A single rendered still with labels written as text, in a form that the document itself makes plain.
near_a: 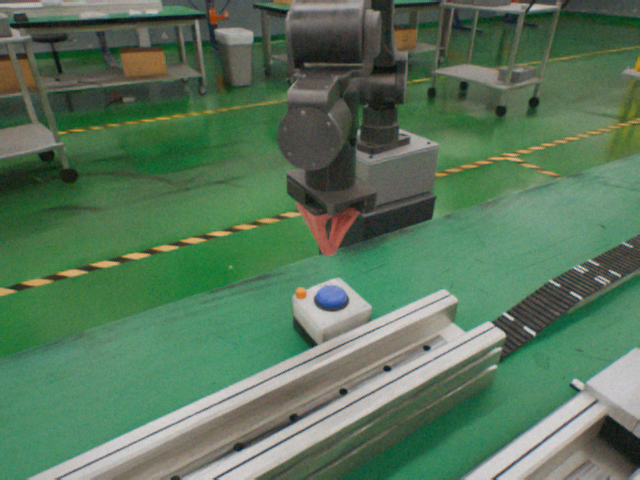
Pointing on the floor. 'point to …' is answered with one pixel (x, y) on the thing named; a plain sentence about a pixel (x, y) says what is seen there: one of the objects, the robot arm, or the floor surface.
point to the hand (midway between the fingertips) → (329, 248)
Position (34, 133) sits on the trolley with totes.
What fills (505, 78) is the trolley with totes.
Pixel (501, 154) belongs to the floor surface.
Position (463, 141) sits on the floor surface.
